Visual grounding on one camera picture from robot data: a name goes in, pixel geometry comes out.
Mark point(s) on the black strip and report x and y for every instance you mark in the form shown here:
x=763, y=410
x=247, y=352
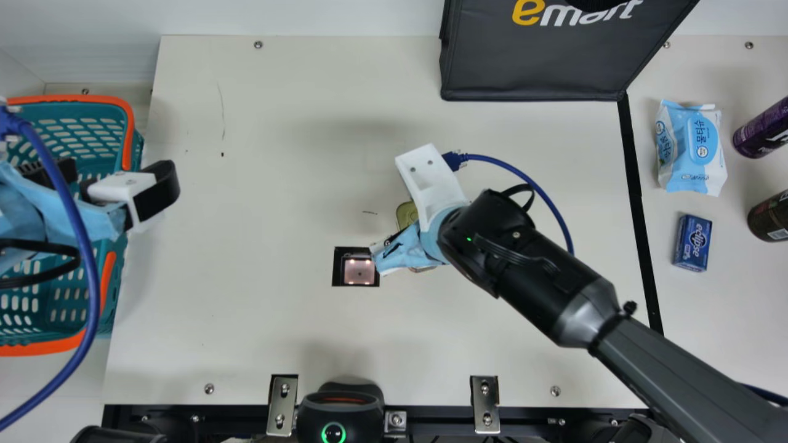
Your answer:
x=637, y=215

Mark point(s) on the gold rectangular tin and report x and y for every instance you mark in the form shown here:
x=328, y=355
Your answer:
x=406, y=215

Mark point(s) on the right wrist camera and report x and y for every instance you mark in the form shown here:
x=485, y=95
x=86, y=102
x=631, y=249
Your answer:
x=431, y=184

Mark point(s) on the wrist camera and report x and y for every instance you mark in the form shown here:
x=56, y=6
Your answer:
x=123, y=187
x=431, y=184

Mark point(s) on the purple can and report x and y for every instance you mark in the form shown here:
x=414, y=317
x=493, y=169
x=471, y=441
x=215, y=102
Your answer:
x=763, y=132

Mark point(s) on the black device with green light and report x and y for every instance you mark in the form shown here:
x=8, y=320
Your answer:
x=340, y=412

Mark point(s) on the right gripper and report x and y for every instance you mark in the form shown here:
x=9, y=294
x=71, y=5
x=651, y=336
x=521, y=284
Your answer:
x=406, y=249

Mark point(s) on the small blue gum box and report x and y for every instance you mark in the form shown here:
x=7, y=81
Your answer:
x=692, y=243

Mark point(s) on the teal shopping basket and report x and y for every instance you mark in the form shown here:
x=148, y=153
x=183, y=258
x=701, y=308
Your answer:
x=37, y=307

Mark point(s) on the small square scanner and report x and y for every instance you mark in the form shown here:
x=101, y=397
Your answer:
x=357, y=268

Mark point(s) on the dark coffee bottle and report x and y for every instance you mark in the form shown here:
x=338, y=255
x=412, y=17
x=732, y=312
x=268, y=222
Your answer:
x=769, y=218

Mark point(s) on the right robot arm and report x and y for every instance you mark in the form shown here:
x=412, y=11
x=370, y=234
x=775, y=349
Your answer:
x=554, y=277

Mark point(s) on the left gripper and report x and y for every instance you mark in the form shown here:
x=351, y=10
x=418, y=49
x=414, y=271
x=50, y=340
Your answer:
x=24, y=206

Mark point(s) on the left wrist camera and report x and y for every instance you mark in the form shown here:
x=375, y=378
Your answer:
x=123, y=187

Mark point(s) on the blue white wet wipes pack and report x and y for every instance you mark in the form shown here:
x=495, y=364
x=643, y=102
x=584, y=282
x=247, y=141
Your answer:
x=686, y=147

